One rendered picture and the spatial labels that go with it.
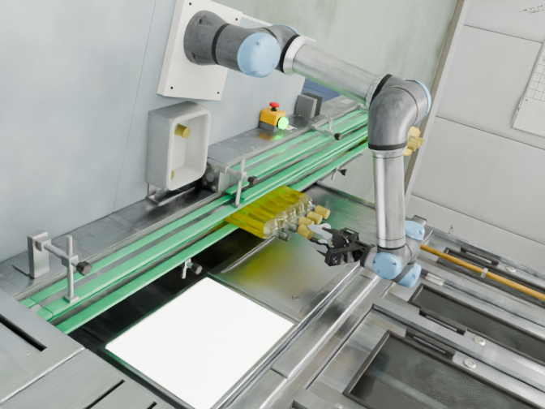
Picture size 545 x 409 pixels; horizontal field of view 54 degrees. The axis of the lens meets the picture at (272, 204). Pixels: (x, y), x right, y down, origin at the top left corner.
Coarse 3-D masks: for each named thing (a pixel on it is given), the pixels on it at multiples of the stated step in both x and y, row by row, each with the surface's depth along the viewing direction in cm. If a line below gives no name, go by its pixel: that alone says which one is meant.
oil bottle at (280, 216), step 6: (252, 204) 175; (258, 204) 176; (264, 204) 177; (258, 210) 174; (264, 210) 173; (270, 210) 174; (276, 210) 175; (270, 216) 172; (276, 216) 172; (282, 216) 172; (282, 222) 172; (282, 228) 174
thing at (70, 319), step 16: (352, 144) 258; (336, 160) 237; (304, 176) 218; (320, 176) 221; (224, 224) 175; (192, 240) 164; (208, 240) 164; (160, 256) 153; (176, 256) 154; (144, 272) 146; (160, 272) 147; (112, 288) 138; (128, 288) 139; (80, 304) 131; (96, 304) 131; (112, 304) 133; (48, 320) 124; (64, 320) 126; (80, 320) 126
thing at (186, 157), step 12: (180, 120) 149; (192, 120) 163; (204, 120) 161; (192, 132) 165; (204, 132) 163; (180, 144) 165; (192, 144) 166; (204, 144) 164; (168, 156) 151; (180, 156) 167; (192, 156) 168; (204, 156) 166; (168, 168) 153; (180, 168) 168; (192, 168) 169; (204, 168) 168; (168, 180) 155; (180, 180) 162; (192, 180) 165
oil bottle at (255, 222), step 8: (248, 208) 174; (232, 216) 173; (240, 216) 171; (248, 216) 170; (256, 216) 170; (264, 216) 171; (240, 224) 172; (248, 224) 170; (256, 224) 169; (264, 224) 167; (272, 224) 168; (256, 232) 170; (264, 232) 168; (272, 232) 168
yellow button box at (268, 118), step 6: (270, 108) 204; (276, 108) 206; (264, 114) 201; (270, 114) 200; (276, 114) 199; (282, 114) 203; (264, 120) 202; (270, 120) 201; (276, 120) 200; (264, 126) 203; (270, 126) 202; (276, 126) 202
